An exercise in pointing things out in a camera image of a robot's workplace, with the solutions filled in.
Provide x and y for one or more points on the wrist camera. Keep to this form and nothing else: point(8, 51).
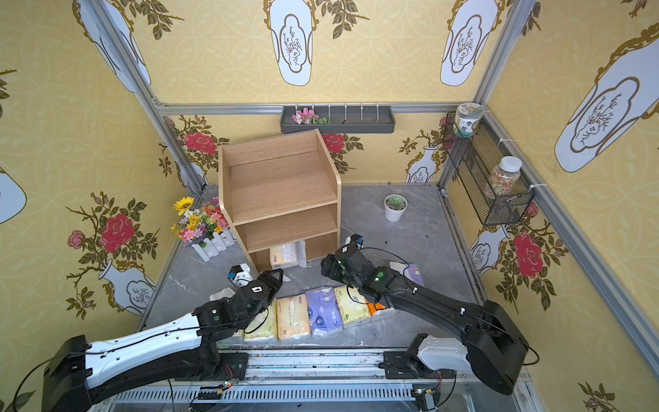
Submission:
point(355, 239)
point(240, 275)

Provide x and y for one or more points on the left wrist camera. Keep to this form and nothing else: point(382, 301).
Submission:
point(240, 275)

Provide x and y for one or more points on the beige tissue pack bottom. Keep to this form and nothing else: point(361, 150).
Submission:
point(288, 255)

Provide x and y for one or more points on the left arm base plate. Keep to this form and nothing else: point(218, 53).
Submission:
point(227, 366)

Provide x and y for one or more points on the purple tissue pack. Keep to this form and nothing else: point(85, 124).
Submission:
point(323, 312)

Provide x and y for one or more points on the metal base rail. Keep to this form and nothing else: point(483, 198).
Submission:
point(357, 379)

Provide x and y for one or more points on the yellow green tissue pack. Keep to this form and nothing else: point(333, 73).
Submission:
point(352, 306)

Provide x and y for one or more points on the lavender tissue pack bottom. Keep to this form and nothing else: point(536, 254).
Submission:
point(411, 271)

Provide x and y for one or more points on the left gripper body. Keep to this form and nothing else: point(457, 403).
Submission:
point(269, 281)

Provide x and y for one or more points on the wooden three-tier shelf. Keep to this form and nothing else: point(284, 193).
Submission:
point(279, 190)

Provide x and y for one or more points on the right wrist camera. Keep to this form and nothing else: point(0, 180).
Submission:
point(355, 239)

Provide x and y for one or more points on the black wire wall basket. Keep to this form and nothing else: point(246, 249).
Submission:
point(475, 159)

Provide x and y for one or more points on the patterned jar white lid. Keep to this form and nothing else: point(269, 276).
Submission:
point(467, 118)

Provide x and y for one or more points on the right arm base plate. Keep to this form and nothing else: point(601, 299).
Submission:
point(406, 364)

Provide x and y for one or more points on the pale yellow tissue pack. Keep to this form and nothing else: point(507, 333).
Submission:
point(264, 327)

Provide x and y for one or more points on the artificial flower bouquet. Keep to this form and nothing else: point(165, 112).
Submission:
point(198, 224)

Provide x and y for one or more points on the glass jar white lid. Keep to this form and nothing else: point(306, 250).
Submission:
point(503, 177)

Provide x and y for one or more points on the white picket fence planter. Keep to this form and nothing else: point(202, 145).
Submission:
point(209, 248)

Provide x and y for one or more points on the grey wall tray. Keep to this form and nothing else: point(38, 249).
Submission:
point(343, 119)

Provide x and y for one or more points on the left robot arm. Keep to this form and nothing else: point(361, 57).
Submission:
point(82, 374)

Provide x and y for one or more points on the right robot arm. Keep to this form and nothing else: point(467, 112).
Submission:
point(496, 348)

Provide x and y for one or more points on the small potted cactus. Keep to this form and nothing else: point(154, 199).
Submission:
point(394, 207)

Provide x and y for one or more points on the pink flowers in tray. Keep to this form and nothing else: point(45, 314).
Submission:
point(308, 117)

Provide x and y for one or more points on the beige orange tissue pack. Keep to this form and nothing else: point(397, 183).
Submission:
point(292, 317)

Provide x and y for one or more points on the white green tissue pack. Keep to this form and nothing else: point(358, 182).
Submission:
point(226, 293)

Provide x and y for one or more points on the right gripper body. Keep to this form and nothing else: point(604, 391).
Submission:
point(335, 263)

